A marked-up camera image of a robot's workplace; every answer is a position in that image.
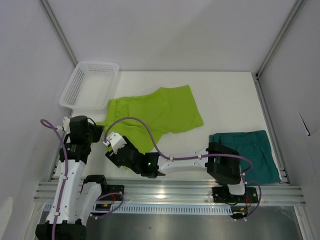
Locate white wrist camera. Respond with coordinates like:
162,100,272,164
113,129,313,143
103,132,127,154
56,116,71,133

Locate right aluminium frame post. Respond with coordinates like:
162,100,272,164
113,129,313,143
255,0,307,80

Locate white plastic basket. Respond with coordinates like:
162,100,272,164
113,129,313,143
59,60,120,111

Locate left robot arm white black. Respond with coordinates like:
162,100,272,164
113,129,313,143
35,115,109,240

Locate left aluminium frame post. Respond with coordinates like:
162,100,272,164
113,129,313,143
38,0,78,67

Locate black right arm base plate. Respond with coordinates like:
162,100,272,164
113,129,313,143
212,186,259,206

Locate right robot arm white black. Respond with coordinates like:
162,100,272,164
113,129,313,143
105,132,247,202

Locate slotted white cable duct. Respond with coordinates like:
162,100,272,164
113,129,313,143
43,202,232,215

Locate aluminium frame post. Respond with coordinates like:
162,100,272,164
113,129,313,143
38,0,78,67
255,0,307,80

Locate lime green shorts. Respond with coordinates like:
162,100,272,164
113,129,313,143
100,85,204,154

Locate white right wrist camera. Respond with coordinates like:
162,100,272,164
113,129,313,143
103,132,127,154

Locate teal green shorts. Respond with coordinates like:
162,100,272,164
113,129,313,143
209,130,280,186

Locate aluminium mounting rail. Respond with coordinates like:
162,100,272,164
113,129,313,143
33,177,307,207

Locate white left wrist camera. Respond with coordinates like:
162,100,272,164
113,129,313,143
56,116,71,133

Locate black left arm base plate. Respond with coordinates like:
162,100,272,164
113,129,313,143
100,184,125,202

